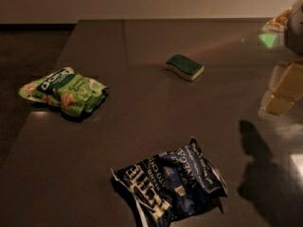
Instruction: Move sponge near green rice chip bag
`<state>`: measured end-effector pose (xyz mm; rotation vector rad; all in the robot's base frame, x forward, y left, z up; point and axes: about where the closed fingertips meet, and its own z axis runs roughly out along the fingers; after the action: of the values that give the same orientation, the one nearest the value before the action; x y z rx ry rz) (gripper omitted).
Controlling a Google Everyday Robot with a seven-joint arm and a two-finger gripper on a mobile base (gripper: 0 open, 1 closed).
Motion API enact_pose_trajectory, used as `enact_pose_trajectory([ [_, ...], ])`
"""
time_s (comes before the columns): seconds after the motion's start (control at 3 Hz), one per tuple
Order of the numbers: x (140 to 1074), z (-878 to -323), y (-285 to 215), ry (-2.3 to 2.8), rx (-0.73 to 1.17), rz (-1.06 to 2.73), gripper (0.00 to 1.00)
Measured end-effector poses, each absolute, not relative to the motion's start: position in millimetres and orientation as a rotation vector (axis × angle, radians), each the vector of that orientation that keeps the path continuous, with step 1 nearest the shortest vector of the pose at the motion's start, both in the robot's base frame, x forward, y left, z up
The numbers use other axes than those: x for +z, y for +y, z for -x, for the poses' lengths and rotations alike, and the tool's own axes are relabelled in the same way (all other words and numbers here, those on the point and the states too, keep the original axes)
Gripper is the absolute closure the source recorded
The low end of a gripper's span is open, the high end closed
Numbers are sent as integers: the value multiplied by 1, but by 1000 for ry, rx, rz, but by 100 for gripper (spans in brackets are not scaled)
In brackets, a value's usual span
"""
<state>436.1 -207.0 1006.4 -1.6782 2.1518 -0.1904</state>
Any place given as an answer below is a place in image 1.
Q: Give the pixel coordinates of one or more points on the green rice chip bag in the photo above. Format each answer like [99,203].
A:
[68,90]

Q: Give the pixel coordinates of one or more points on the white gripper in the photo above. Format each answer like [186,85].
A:
[295,27]

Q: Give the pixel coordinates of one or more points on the blue kettle chip bag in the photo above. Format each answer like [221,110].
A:
[170,186]

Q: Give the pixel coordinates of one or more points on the green and yellow sponge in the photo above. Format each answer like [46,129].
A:
[184,67]

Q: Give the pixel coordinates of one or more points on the orange snack bag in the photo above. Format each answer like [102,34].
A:
[278,24]

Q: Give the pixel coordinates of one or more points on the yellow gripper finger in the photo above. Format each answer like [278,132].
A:
[272,104]

